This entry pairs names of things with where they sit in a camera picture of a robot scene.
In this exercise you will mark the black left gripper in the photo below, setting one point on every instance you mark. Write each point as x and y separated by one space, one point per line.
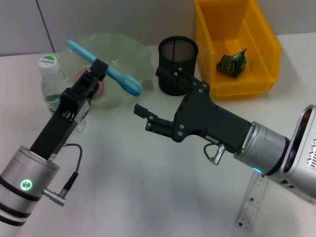
64 118

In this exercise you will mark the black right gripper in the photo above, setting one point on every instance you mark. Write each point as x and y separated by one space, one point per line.
209 118

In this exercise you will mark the pink peach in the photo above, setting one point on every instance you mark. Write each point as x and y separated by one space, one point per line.
100 90

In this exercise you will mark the blue scissors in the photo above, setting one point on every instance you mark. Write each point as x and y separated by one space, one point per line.
123 79

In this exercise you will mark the clear green-label water bottle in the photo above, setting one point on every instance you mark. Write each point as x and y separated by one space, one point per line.
49 81

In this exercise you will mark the green plastic wrapper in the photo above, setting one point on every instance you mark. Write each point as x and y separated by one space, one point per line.
232 64

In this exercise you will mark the green glass fruit bowl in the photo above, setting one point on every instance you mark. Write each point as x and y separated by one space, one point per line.
130 56

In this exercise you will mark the black mesh pen holder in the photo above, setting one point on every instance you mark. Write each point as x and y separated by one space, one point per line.
176 54

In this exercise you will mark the transparent plastic ruler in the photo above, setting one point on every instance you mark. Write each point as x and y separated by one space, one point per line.
251 205

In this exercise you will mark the yellow plastic bin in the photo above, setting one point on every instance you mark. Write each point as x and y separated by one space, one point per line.
237 29

